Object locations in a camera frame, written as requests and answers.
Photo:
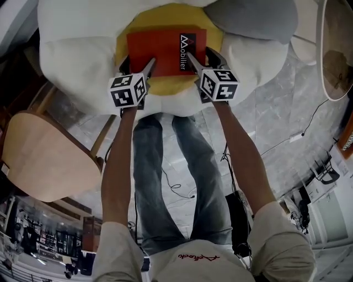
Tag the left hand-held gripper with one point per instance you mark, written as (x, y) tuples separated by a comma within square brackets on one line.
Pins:
[(127, 91)]

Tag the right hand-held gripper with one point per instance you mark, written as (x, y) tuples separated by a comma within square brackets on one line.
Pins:
[(220, 84)]

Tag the red book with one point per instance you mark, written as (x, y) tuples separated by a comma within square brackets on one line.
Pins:
[(157, 46)]

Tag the white round chair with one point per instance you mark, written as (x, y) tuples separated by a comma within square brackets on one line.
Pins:
[(77, 55)]

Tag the person's right forearm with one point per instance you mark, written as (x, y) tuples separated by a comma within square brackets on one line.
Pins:
[(245, 159)]

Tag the person's left forearm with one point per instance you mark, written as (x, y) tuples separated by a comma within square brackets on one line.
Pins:
[(118, 165)]

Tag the oval wooden table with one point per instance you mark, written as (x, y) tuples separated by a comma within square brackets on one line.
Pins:
[(47, 154)]

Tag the white power strip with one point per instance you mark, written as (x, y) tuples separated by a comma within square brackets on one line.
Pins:
[(295, 137)]

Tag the person's blue jeans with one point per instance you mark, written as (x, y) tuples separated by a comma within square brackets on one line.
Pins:
[(171, 192)]

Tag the orange striped bench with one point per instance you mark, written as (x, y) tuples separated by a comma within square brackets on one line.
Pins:
[(347, 140)]

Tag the black box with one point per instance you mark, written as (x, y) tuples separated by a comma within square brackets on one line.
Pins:
[(237, 220)]

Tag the black chair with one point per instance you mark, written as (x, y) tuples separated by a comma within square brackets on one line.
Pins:
[(325, 172)]

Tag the brown cabinet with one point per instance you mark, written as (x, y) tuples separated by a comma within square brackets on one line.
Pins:
[(92, 234)]

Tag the person's beige t-shirt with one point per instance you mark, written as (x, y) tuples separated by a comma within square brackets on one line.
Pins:
[(193, 264)]

